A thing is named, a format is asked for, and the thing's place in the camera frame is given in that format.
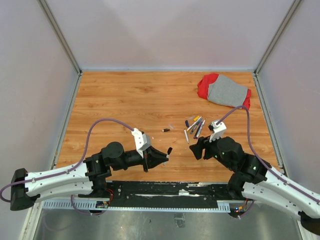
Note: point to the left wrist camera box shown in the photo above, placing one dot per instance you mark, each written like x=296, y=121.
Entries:
x=142, y=141

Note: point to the black mounting base rail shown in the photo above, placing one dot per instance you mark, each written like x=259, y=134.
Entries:
x=164, y=195

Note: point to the white blue marker pen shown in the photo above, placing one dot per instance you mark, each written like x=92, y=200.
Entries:
x=200, y=129

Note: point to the purple marker pen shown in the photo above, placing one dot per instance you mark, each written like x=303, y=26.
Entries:
x=196, y=130

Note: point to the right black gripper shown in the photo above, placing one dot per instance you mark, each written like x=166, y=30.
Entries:
x=202, y=142

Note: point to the white whiteboard marker pen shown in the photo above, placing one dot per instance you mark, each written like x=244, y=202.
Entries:
x=186, y=136

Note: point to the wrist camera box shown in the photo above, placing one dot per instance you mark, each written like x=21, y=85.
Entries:
x=142, y=141
x=218, y=129

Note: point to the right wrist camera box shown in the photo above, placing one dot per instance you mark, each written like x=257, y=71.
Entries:
x=218, y=129

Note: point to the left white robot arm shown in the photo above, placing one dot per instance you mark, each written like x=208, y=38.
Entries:
x=88, y=180

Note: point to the white marker yellow end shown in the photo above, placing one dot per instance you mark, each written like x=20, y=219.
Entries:
x=193, y=124

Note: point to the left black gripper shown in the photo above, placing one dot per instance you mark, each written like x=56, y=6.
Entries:
x=153, y=157

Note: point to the white marker black cap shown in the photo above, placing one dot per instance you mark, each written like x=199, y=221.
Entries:
x=169, y=151

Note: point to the red and grey cloth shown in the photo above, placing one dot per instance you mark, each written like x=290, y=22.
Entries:
x=222, y=90

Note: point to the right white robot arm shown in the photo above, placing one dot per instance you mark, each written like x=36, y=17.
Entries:
x=259, y=181

